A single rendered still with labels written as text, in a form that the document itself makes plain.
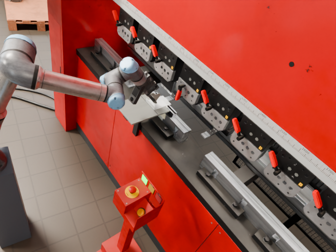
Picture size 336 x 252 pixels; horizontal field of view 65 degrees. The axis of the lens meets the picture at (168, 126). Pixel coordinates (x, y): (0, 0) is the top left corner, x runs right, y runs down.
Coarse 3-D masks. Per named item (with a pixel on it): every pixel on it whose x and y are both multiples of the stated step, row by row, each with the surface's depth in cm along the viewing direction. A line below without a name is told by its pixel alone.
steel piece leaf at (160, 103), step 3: (147, 99) 152; (150, 99) 156; (159, 99) 158; (147, 102) 153; (150, 102) 151; (159, 102) 156; (162, 102) 157; (150, 105) 152; (153, 105) 153; (156, 105) 154; (159, 105) 154; (162, 105) 155; (165, 105) 156; (153, 108) 150; (156, 108) 152
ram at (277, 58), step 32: (128, 0) 148; (160, 0) 128; (192, 0) 113; (224, 0) 101; (256, 0) 92; (288, 0) 84; (320, 0) 77; (192, 32) 119; (224, 32) 106; (256, 32) 95; (288, 32) 87; (320, 32) 80; (192, 64) 125; (224, 64) 111; (256, 64) 99; (288, 64) 90; (320, 64) 82; (224, 96) 116; (256, 96) 103; (288, 96) 93; (320, 96) 85; (288, 128) 97; (320, 128) 88; (320, 160) 92
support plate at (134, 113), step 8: (144, 96) 157; (152, 96) 159; (128, 104) 149; (136, 104) 150; (144, 104) 152; (128, 112) 144; (136, 112) 146; (144, 112) 147; (152, 112) 149; (160, 112) 150; (128, 120) 140; (136, 120) 141
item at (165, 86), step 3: (162, 78) 151; (162, 81) 152; (165, 81) 149; (168, 81) 147; (174, 81) 144; (162, 84) 154; (165, 84) 150; (168, 84) 148; (171, 84) 146; (174, 84) 146; (165, 87) 153; (168, 87) 149; (171, 87) 147; (174, 87) 148; (168, 90) 151; (171, 90) 148; (171, 93) 150
